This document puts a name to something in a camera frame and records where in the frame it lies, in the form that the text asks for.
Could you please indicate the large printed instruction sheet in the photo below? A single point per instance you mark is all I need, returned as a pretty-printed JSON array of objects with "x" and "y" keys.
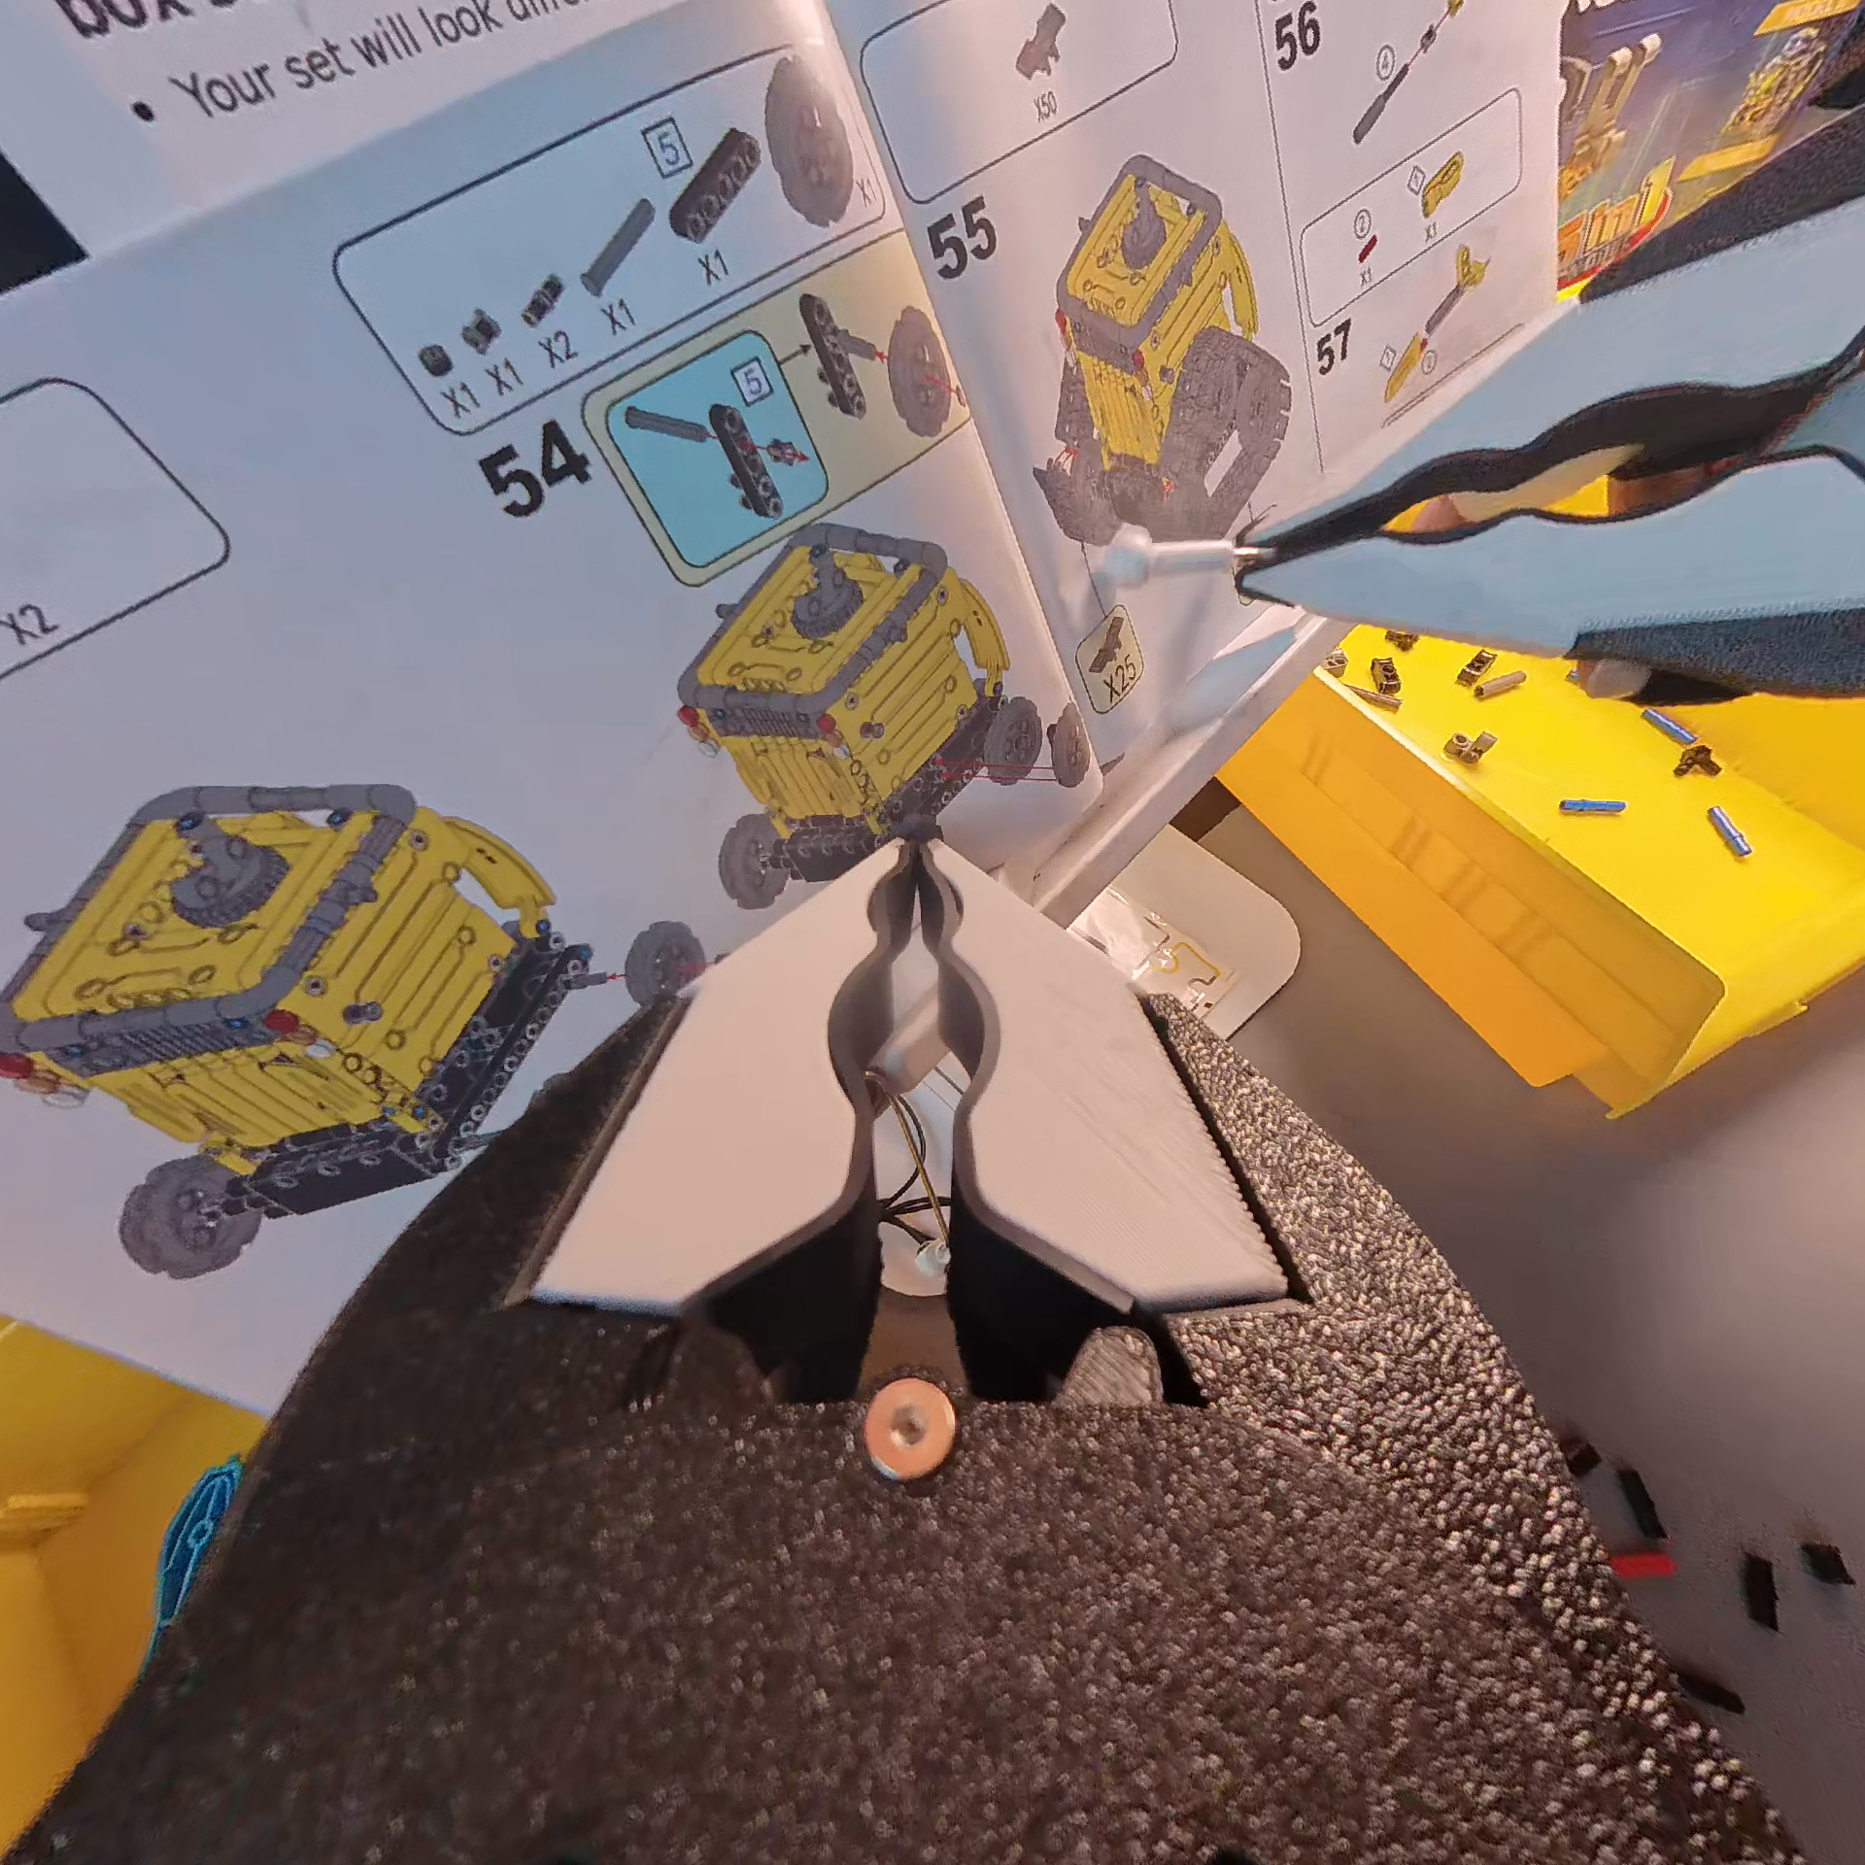
[{"x": 176, "y": 74}]

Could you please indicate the white booklet stand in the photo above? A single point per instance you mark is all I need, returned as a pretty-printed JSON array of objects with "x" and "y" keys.
[{"x": 1165, "y": 764}]

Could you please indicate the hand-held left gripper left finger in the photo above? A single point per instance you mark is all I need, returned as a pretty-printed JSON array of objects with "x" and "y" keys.
[{"x": 700, "y": 1154}]

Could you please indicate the white instruction sheet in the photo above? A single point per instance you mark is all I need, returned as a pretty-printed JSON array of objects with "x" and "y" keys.
[{"x": 1211, "y": 948}]

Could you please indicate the small pieces inside bin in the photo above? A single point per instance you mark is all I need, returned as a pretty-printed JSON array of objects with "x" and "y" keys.
[{"x": 1588, "y": 809}]

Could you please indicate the instruction booklet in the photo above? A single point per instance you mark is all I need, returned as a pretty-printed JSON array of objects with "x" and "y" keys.
[{"x": 438, "y": 584}]

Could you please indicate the yellow plastic bin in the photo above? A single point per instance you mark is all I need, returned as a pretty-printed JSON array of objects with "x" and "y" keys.
[
  {"x": 59, "y": 1517},
  {"x": 1516, "y": 934}
]

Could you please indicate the scattered small building pieces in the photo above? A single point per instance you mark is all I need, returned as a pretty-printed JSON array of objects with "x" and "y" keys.
[{"x": 1640, "y": 1501}]

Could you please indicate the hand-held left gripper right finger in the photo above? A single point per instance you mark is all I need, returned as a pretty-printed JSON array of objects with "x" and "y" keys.
[{"x": 1136, "y": 1154}]

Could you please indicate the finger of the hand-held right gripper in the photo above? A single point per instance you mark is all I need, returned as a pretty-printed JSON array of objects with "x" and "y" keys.
[
  {"x": 1720, "y": 365},
  {"x": 1574, "y": 570}
]

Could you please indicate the grey desk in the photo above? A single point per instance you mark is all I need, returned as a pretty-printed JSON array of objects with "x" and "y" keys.
[{"x": 1516, "y": 1283}]

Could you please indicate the robot kit box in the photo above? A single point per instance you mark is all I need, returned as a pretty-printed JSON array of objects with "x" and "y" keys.
[{"x": 1720, "y": 89}]

